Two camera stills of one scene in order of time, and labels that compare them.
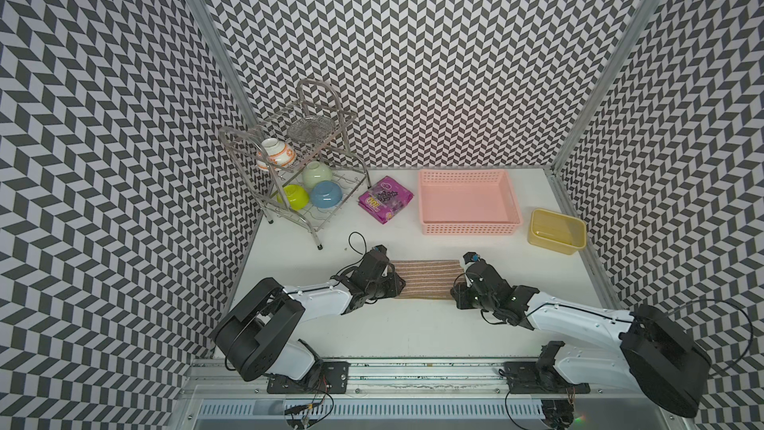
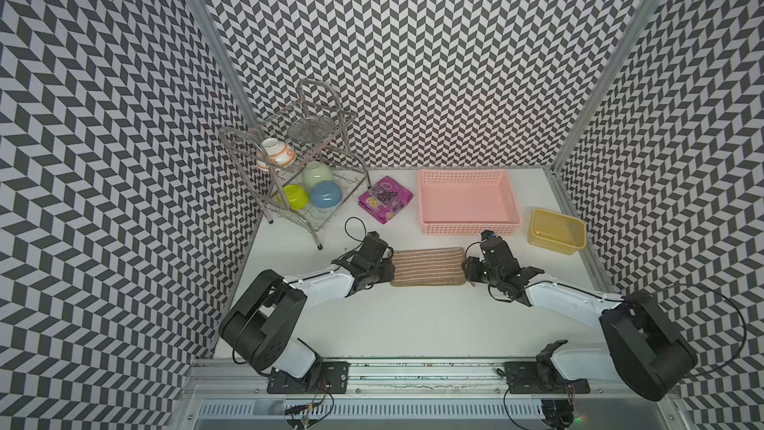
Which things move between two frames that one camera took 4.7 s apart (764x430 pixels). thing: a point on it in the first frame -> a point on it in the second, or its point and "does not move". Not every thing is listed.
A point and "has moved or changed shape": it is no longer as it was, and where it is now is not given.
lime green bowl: (297, 198) does not move
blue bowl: (325, 194) does not move
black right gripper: (461, 302) -> (471, 271)
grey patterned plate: (310, 129) does not move
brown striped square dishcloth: (427, 279) has moved or changed shape
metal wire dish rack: (298, 158) does not move
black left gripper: (393, 290) -> (388, 270)
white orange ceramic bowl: (279, 153) does not move
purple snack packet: (385, 199) does not move
